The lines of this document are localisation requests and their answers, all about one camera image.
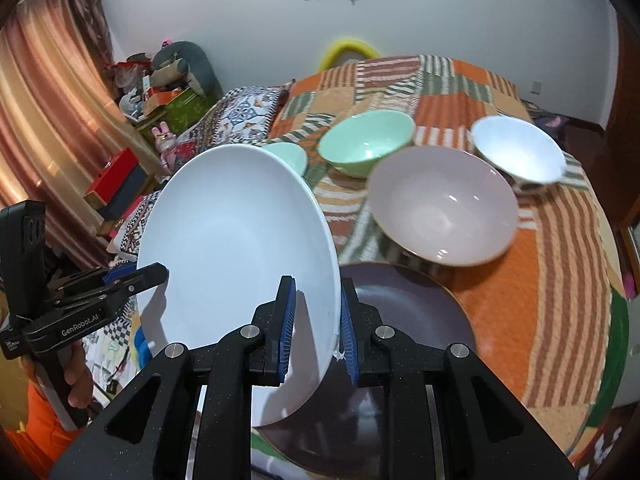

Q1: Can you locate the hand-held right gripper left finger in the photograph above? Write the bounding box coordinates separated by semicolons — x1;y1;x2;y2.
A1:
47;275;298;480

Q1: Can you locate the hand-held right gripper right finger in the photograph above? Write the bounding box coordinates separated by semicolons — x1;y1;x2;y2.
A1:
339;279;578;480

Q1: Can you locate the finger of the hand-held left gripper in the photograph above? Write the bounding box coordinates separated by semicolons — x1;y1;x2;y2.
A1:
47;262;169;322
50;265;146;295

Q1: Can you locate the white plate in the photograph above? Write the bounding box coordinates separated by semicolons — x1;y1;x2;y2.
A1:
136;144;342;428

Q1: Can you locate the large green bowl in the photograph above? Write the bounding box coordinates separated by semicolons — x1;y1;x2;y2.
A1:
318;109;416;180

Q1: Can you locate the white bowl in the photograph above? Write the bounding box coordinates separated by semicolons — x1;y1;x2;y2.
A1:
470;115;568;196

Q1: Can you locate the person's left forearm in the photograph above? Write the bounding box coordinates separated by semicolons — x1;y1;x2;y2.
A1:
0;382;68;467

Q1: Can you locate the person's left hand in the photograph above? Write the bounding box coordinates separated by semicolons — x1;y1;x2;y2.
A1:
64;341;96;412

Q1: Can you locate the checkered patterned bedsheet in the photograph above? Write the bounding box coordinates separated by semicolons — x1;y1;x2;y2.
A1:
82;189;167;401

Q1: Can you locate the dark purple plate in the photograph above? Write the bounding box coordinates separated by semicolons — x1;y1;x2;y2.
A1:
260;261;478;479

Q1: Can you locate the red box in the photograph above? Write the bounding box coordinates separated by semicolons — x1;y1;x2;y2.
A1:
82;147;149;212

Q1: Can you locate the pink bunny toy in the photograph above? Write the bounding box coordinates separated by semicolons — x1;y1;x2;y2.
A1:
151;121;179;154

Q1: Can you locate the pink bowl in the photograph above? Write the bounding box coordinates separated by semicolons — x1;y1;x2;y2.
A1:
367;146;520;277

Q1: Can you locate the green box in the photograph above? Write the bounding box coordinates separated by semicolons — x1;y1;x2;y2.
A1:
137;87;216;137

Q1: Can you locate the small green bowl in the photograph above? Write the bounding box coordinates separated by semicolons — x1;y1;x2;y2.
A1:
260;142;309;181

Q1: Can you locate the striped brown curtain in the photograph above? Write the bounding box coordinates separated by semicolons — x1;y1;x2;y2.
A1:
0;0;167;273

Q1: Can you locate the pile of small toys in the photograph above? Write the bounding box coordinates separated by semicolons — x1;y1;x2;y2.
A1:
107;52;161;123

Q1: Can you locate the orange striped patchwork blanket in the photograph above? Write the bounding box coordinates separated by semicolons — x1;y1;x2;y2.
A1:
250;54;632;480

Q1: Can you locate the patterned pillow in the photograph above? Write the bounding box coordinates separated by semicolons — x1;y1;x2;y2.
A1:
172;85;294;162

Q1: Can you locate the yellow foam tube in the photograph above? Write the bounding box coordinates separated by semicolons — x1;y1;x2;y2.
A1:
319;35;382;72

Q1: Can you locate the dark bag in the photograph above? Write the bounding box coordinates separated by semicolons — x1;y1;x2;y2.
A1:
529;109;572;137

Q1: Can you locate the wooden door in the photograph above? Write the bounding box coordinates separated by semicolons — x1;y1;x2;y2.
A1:
605;10;640;221

